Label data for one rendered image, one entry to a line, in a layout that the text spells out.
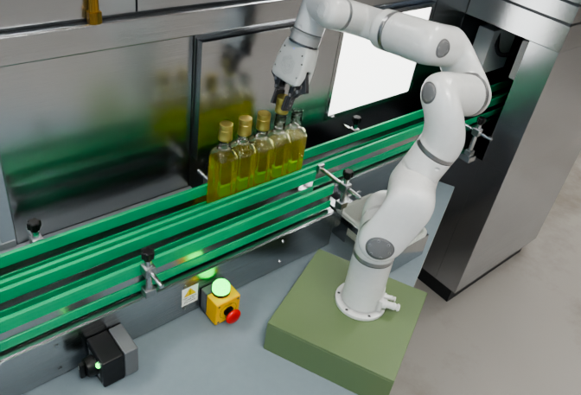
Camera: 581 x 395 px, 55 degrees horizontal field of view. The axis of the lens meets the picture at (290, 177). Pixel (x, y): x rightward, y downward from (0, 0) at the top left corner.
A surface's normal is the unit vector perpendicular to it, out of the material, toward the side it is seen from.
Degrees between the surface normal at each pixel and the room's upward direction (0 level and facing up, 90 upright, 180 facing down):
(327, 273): 1
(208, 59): 90
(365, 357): 1
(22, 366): 90
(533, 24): 90
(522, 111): 90
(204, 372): 0
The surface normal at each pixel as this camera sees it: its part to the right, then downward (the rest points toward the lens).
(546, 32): -0.77, 0.29
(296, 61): -0.64, 0.07
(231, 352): 0.13, -0.81
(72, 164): 0.63, 0.52
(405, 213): -0.23, 0.46
